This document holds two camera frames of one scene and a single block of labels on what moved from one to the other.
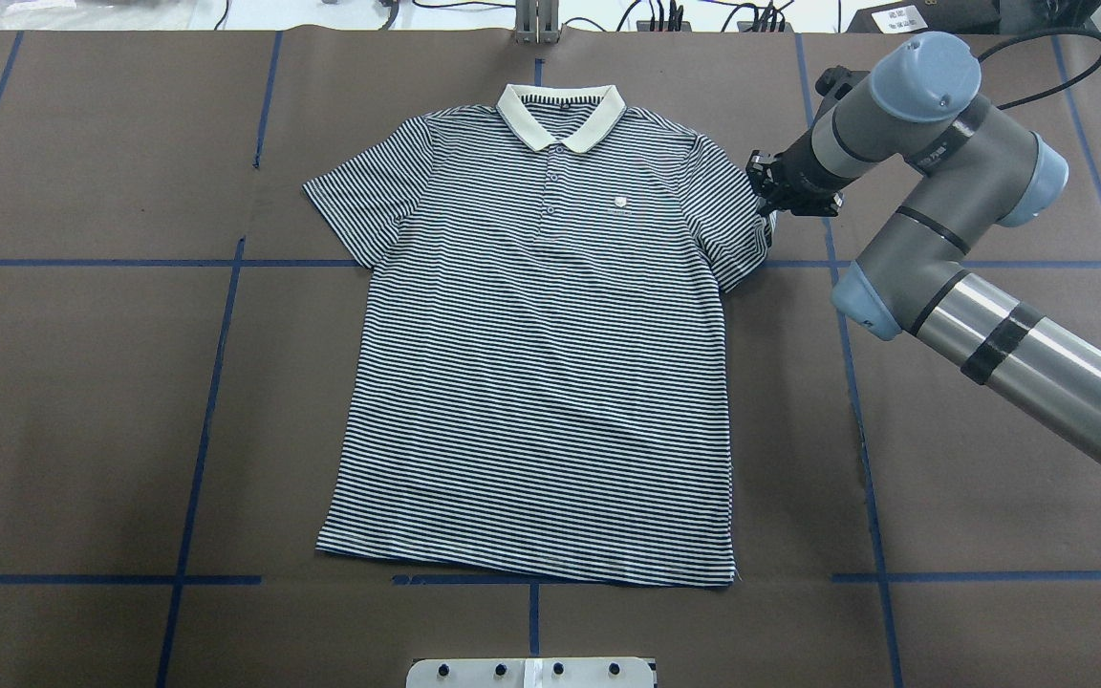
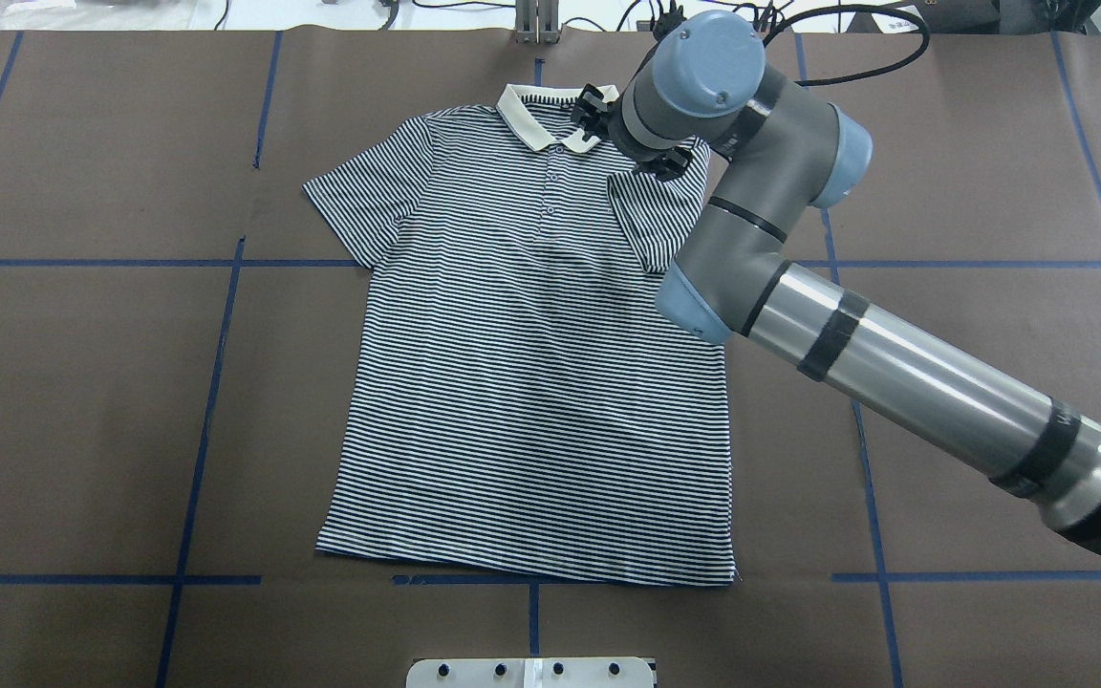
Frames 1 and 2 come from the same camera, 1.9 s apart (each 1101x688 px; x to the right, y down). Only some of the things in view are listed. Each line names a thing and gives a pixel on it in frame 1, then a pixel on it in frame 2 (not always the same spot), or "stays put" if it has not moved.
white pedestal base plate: x=531 y=673 stays put
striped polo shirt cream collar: x=535 y=387 stays put
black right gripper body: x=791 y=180 -> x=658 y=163
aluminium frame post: x=537 y=21 stays put
